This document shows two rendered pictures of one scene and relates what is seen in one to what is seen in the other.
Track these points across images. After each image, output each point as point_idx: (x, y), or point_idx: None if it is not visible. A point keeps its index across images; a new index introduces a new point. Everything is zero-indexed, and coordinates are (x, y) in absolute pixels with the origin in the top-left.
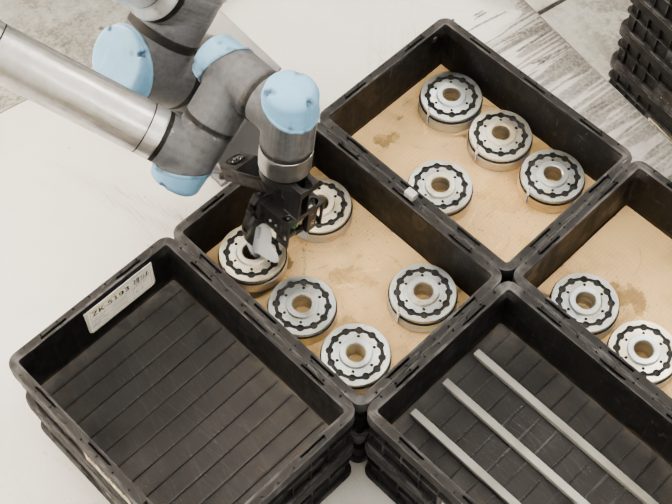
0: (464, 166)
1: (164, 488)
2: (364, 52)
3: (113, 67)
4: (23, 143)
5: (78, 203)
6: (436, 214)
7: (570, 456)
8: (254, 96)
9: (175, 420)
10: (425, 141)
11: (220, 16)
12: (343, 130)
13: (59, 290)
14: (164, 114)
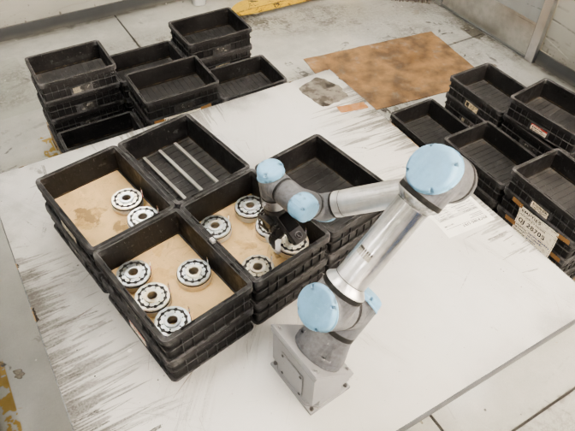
0: (176, 292)
1: (330, 180)
2: (211, 428)
3: (367, 288)
4: (427, 376)
5: (388, 336)
6: (202, 233)
7: (170, 178)
8: (287, 176)
9: None
10: (193, 308)
11: (306, 364)
12: (240, 276)
13: (389, 292)
14: (333, 197)
